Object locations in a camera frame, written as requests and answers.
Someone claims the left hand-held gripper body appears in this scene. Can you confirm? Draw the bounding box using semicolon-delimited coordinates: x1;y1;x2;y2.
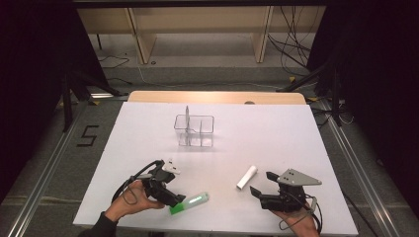
141;158;182;200

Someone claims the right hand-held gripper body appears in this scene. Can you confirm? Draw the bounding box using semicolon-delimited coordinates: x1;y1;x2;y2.
259;168;323;213

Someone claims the white tube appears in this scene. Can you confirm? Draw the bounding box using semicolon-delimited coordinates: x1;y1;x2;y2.
236;165;259;191

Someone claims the green marker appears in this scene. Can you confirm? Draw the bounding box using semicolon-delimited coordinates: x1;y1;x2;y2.
169;192;210;216

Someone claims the clear plastic organizer box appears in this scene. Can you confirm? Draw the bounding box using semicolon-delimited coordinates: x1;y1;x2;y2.
173;114;215;148

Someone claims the silver pen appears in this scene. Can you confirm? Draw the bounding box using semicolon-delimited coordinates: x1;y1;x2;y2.
184;105;191;146

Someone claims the person's left hand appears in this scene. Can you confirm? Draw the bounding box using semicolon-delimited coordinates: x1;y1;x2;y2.
105;180;165;223

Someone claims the person's right hand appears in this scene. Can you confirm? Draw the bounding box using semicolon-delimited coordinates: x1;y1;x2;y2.
271;206;320;237

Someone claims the white board sheet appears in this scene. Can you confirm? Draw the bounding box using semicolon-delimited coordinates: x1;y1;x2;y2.
72;101;360;236

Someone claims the wooden table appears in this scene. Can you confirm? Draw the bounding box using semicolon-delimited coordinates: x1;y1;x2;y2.
127;91;307;106

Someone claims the black metal stand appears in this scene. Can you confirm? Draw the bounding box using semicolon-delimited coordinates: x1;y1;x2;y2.
276;57;344;127
61;69;124;133

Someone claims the black curtain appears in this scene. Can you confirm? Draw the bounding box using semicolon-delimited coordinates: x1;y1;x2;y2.
305;0;419;220
0;0;111;205

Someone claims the light wooden shelf unit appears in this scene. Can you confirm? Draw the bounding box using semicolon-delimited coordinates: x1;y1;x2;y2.
77;6;327;65

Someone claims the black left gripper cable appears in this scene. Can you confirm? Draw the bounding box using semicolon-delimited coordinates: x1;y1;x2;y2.
111;159;165;205

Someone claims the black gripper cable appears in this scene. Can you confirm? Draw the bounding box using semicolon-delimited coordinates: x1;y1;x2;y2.
278;193;324;236
111;159;165;205

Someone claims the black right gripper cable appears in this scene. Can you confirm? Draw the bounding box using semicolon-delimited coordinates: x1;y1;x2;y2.
278;193;324;236

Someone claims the long aluminium rail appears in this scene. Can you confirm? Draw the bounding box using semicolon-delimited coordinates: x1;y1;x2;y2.
6;104;85;237
319;98;402;237

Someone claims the short aluminium rail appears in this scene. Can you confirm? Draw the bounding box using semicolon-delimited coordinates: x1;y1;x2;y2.
89;92;129;100

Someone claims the thin black floor cable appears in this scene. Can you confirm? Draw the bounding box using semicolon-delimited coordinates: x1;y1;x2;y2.
98;54;131;70

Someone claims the bundle of black cables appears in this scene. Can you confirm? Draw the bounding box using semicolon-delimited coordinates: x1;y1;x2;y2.
266;5;319;77

